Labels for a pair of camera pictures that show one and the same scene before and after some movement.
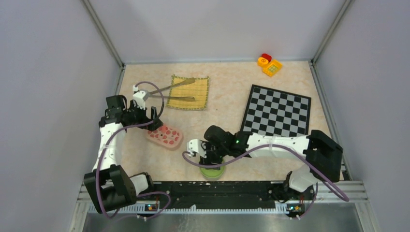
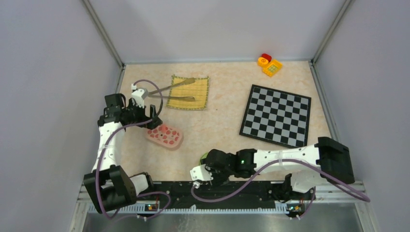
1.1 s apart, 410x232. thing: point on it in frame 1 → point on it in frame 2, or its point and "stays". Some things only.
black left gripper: x=133 y=106 stays
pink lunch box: x=172 y=139 stays
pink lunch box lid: x=166 y=136 stays
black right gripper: x=209 y=160 → x=217 y=181
